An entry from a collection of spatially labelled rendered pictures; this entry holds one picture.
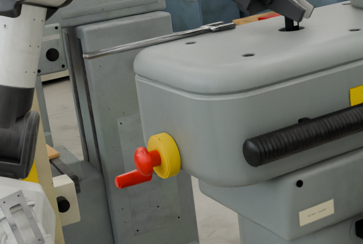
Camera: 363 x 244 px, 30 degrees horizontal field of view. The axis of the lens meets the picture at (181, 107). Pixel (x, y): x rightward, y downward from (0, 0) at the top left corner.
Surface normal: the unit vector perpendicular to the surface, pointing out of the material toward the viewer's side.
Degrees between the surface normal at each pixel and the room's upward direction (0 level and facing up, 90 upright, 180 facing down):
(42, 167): 90
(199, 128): 90
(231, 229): 0
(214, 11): 90
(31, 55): 100
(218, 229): 0
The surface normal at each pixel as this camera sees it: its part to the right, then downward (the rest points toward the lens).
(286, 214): -0.26, 0.30
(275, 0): -0.56, 0.29
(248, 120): 0.22, 0.25
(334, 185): 0.49, 0.18
